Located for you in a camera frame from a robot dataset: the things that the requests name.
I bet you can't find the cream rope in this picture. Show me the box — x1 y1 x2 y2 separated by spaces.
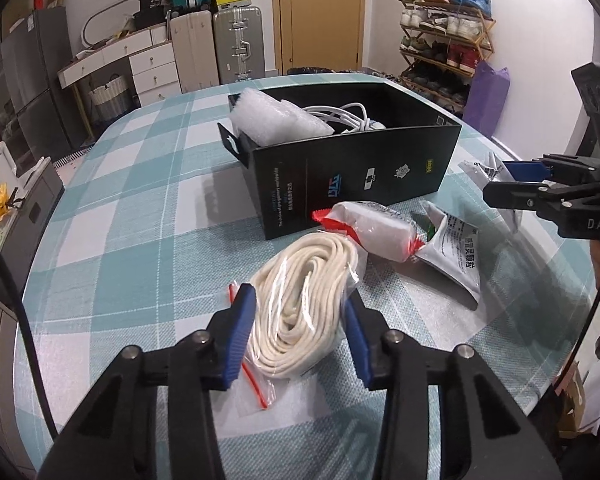
227 228 371 411

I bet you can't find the white cable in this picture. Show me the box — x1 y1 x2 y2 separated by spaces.
302 102 387 137

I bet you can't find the white powder packet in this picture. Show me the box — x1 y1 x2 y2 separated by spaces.
415 202 481 302
458 152 522 233

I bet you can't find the purple bag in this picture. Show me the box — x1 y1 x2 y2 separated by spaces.
463 61 510 139

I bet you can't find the black cardboard box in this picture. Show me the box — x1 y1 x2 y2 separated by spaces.
219 79 460 240

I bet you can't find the red trimmed white packet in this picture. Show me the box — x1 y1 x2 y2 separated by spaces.
311 202 426 263

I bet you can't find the wooden shoe rack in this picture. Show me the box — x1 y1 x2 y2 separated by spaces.
398 0 495 117

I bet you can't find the white bubble wrap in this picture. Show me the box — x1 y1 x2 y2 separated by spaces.
230 88 335 148

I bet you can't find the grey low cabinet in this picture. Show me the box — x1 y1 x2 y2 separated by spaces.
0 156 66 302

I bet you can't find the black round basket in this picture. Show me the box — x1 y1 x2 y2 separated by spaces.
286 66 334 76

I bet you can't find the woven laundry basket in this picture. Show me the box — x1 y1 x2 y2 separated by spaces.
88 76 133 122

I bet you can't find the wooden door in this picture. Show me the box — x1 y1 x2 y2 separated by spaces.
273 0 365 75

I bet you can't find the white drawer desk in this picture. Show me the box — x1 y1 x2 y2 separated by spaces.
57 24 182 128

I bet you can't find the beige suitcase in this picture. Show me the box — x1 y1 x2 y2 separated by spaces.
169 11 220 93

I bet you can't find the silver suitcase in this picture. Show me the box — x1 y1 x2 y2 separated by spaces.
213 6 265 84

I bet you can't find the black bag on desk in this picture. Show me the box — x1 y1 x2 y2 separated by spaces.
133 0 166 30

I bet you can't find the grey refrigerator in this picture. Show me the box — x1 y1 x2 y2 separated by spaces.
1 6 87 162

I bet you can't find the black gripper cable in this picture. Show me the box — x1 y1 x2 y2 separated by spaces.
0 228 60 441

